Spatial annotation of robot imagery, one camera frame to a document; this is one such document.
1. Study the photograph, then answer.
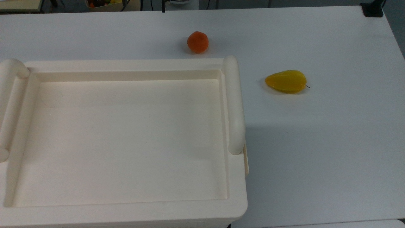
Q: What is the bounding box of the basket with fruit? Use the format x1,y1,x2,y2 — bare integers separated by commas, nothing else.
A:
85,0,141,12

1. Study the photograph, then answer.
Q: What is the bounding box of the orange tangerine fruit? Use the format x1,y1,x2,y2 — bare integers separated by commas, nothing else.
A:
187,31,209,54

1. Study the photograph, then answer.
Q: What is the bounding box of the cream plastic storage cabinet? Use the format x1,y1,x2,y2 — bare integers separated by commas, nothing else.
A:
0,55,250,228

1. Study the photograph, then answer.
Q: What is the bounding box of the yellow starfruit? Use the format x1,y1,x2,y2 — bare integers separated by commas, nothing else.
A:
265,70,310,94

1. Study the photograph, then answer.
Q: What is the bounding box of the black table clamp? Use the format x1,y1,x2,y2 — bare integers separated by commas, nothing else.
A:
360,0,386,17

